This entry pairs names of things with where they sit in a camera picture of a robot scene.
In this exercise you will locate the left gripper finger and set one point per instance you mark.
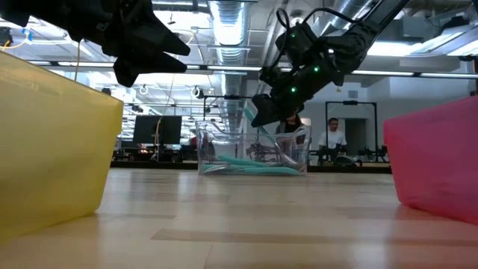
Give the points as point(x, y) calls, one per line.
point(145, 68)
point(149, 37)

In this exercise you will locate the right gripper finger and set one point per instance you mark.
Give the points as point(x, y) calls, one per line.
point(259, 106)
point(280, 108)

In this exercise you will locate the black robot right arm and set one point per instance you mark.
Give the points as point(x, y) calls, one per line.
point(358, 33)

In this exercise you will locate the black background robot arm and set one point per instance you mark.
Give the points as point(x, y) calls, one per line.
point(373, 151)
point(261, 149)
point(328, 154)

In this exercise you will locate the person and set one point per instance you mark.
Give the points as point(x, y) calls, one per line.
point(292, 125)
point(332, 136)

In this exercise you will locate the long ceiling light strip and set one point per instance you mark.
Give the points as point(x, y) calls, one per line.
point(231, 68)

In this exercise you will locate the clear plastic bin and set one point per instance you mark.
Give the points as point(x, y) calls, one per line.
point(224, 142)

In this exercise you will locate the black monitor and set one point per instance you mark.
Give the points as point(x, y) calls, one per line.
point(157, 129)

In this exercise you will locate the ceiling light panel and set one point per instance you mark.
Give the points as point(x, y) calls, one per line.
point(392, 48)

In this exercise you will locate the yellow plastic bin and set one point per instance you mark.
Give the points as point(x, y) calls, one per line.
point(56, 149)

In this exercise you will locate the red plastic bin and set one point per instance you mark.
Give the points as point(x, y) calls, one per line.
point(437, 160)

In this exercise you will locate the black frame stand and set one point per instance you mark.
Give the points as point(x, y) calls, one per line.
point(351, 102)

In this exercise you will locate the silver ventilation duct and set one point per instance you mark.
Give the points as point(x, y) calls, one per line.
point(347, 9)
point(229, 30)

